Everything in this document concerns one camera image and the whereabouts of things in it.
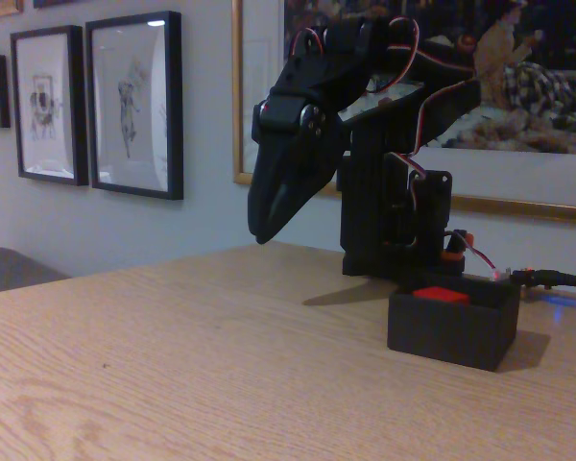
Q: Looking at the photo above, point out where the black box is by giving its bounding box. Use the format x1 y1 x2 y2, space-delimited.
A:
387 274 522 373

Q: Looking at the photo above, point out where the dark picture frame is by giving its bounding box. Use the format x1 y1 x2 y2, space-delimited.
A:
32 0 90 10

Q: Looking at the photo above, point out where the black-framed sketch with square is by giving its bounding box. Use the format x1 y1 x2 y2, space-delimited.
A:
10 24 90 187

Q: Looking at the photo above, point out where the orange black table clamp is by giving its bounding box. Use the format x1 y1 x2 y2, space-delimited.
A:
440 230 476 264

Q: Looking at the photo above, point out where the gold picture frame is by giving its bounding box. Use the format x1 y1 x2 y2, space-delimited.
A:
0 0 25 23

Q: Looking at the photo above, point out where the large gold-framed painting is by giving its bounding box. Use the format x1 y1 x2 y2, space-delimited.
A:
230 0 576 225

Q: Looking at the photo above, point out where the black-framed figure drawing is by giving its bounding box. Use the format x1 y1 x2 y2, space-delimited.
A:
84 10 184 202

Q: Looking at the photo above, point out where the red cube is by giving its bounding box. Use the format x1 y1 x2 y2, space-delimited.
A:
412 286 470 305

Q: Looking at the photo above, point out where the red white base cable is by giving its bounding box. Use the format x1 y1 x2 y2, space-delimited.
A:
448 230 501 280

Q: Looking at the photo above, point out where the black power plug cable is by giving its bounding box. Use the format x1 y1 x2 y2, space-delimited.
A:
508 268 576 292

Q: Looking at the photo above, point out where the grey upholstered chair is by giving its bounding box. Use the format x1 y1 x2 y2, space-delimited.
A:
0 245 71 296

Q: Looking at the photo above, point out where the red white gripper servo cable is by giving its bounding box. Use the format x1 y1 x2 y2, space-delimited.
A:
289 26 325 57

